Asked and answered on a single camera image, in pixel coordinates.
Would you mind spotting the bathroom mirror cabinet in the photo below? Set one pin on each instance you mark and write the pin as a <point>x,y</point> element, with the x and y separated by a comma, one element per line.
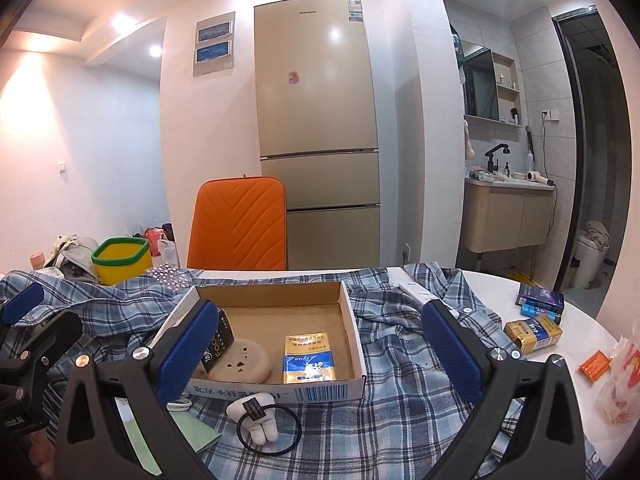
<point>482,85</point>

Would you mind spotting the grey cloth pile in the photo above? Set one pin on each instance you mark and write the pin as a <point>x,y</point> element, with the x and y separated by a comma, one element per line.
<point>72,255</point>

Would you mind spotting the green hanging towel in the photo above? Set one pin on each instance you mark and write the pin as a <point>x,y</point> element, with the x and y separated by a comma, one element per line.
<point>457,45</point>

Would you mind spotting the red bag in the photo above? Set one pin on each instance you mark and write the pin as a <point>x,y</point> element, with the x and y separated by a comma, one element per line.
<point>154,234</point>

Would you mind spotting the white hair dryer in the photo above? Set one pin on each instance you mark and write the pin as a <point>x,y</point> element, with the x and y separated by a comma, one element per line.
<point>535,176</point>

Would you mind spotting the black hanging hair tool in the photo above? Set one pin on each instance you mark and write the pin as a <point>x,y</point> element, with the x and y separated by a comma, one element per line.
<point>530,150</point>

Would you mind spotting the black door frame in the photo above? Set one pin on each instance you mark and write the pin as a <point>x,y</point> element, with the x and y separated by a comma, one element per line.
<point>567,160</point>

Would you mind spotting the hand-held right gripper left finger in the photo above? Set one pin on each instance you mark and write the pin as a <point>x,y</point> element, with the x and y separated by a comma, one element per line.
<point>190,350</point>

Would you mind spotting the person's left hand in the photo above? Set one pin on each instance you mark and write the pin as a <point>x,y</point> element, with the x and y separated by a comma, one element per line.
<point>42,457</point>

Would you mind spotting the gold cigarette pack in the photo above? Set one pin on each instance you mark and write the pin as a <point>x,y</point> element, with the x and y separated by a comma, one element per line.
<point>532,335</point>

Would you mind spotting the fridge energy label sticker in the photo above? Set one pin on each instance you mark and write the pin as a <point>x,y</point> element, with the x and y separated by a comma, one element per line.
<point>355,10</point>

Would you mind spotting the blue plaid shirt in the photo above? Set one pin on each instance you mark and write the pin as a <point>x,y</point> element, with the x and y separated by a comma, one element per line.
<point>400,385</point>

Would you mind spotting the white plastic bag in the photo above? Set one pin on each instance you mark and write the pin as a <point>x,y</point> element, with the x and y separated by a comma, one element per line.
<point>169,252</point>

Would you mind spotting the shallow cardboard box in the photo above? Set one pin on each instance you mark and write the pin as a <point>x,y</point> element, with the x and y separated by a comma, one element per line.
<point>300,315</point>

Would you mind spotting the green notebook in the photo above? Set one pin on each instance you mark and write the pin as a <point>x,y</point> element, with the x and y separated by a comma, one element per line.
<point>200,435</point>

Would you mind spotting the small orange box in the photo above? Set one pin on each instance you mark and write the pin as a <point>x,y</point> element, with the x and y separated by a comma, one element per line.
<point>595,366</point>

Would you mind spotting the small black box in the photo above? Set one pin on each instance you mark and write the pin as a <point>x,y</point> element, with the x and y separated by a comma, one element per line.
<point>222,332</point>

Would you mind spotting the pink cup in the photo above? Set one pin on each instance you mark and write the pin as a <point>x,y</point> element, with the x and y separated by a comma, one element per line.
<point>36,261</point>

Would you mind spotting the black faucet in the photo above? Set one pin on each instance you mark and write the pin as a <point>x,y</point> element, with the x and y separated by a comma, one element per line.
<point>494,157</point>

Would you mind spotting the pink fridge magnet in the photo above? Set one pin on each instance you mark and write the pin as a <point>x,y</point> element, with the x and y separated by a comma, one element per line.
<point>294,77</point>

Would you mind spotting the shiny studded sheet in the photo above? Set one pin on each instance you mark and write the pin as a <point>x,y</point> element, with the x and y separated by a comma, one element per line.
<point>170,276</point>

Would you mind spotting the beige hanging brush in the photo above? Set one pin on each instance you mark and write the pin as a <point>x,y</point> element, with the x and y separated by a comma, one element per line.
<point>468,140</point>

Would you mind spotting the blue lighter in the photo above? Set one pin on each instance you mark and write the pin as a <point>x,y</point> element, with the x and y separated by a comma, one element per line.
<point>537,312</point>

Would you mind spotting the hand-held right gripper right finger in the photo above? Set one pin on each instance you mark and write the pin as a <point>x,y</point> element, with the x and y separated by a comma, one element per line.
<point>452,355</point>

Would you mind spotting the dark blue box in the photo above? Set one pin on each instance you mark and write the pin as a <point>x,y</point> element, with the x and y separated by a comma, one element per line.
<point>540,296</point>

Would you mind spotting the round beige disc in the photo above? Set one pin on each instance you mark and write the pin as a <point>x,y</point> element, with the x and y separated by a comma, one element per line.
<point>245,365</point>

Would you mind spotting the yellow bin with green rim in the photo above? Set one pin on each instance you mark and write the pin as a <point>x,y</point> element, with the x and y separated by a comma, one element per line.
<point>122,267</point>

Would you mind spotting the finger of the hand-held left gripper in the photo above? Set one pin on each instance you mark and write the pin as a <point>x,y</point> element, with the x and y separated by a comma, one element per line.
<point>22,305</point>
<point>62,332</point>

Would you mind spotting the round ceiling spotlight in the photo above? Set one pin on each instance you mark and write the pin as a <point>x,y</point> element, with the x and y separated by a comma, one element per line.
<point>122,22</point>
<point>155,50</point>

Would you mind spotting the grey wall panel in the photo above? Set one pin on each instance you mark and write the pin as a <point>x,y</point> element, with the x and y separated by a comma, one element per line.
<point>214,42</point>

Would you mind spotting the gold blue snack packet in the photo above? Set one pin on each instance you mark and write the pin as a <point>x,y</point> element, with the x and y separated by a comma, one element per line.
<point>310,360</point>

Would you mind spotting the beige vanity cabinet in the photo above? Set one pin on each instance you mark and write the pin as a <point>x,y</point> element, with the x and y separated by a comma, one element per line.
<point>505,215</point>

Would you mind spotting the white remote control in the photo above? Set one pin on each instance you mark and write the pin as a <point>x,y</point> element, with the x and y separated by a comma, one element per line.
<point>415,292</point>

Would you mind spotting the white wall outlet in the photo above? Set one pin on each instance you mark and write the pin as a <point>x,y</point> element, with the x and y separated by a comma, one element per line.
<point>549,114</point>

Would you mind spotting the beige three-door fridge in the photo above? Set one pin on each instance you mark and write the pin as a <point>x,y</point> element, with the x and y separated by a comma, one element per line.
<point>315,110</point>

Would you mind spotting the white toilet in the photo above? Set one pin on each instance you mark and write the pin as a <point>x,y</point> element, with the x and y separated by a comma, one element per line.
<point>587,265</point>

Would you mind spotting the orange padded chair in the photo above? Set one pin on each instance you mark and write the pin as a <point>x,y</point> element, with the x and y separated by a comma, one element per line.
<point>235,225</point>

